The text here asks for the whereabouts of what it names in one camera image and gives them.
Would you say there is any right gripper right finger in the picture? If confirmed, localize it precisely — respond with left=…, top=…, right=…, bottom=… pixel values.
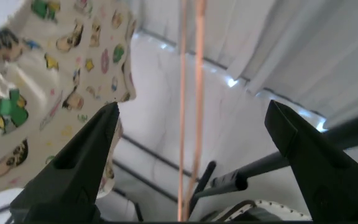
left=264, top=99, right=358, bottom=222

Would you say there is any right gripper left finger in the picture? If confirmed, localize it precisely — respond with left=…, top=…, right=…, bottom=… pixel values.
left=9, top=101, right=121, bottom=223

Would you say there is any cream printed garment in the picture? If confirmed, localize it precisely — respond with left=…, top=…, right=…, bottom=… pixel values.
left=0, top=0, right=138, bottom=200

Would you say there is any white laundry basket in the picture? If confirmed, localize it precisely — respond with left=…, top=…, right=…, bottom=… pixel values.
left=208, top=198, right=312, bottom=222

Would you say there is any black clothes rack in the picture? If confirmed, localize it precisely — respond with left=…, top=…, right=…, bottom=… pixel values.
left=0, top=107, right=358, bottom=222

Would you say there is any pink clothes hanger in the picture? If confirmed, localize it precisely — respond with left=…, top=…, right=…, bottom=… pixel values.
left=177, top=0, right=207, bottom=222

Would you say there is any white curtain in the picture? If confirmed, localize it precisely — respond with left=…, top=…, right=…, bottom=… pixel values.
left=129, top=0, right=358, bottom=128

